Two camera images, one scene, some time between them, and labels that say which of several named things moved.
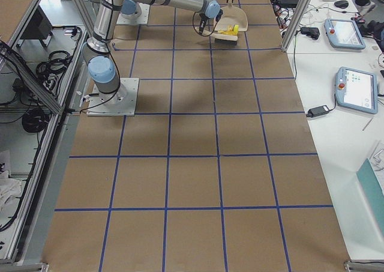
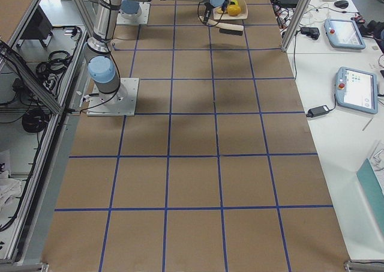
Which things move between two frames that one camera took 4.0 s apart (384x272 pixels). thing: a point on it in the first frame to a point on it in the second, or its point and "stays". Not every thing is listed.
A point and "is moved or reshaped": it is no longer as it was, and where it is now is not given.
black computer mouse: [341, 3] stays
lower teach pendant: [343, 33] stays
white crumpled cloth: [10, 189] stays
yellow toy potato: [228, 31] to [233, 9]
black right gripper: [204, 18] to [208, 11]
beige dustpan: [231, 15] is moved or reshaped
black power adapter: [317, 111] stays
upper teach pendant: [356, 90] stays
